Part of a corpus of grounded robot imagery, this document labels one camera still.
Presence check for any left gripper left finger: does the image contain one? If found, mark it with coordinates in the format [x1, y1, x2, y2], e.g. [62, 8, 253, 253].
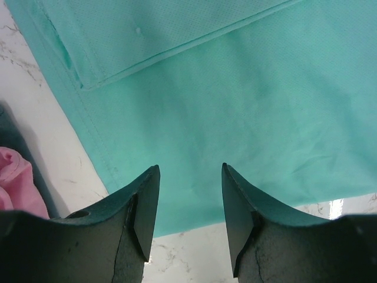
[1, 165, 160, 282]

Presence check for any pink folded t shirt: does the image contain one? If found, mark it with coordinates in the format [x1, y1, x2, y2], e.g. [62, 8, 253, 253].
[1, 147, 49, 219]

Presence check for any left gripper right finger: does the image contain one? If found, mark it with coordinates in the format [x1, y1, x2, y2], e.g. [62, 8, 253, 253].
[221, 164, 376, 282]

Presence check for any teal t shirt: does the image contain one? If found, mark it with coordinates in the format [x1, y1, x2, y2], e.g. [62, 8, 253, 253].
[6, 1, 376, 236]

